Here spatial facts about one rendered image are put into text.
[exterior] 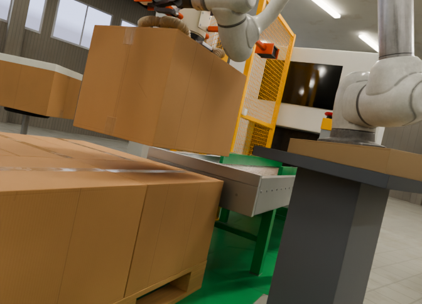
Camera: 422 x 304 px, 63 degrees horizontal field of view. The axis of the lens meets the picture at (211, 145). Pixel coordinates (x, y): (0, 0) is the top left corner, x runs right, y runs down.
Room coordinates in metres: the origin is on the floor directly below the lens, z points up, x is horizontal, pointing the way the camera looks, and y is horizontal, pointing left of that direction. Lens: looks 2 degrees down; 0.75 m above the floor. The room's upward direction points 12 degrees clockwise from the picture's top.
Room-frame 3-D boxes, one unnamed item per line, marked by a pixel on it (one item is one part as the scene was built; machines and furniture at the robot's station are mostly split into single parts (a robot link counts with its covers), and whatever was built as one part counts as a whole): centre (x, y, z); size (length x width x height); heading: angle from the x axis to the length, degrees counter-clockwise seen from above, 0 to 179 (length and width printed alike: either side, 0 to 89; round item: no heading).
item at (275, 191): (2.73, -0.80, 0.50); 2.31 x 0.05 x 0.19; 152
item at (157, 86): (1.50, 0.22, 0.87); 0.60 x 0.40 x 0.40; 151
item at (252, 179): (1.85, 0.04, 0.58); 0.70 x 0.03 x 0.06; 62
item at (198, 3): (1.17, 0.13, 1.20); 0.09 x 0.06 x 0.09; 152
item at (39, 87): (2.85, 1.55, 0.82); 0.60 x 0.40 x 0.40; 82
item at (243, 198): (1.85, 0.04, 0.48); 0.70 x 0.03 x 0.15; 62
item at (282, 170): (3.07, -0.91, 0.60); 1.60 x 0.11 x 0.09; 152
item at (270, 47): (1.64, -0.16, 1.19); 0.09 x 0.08 x 0.05; 60
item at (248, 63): (3.61, -0.42, 1.05); 1.17 x 0.10 x 2.10; 152
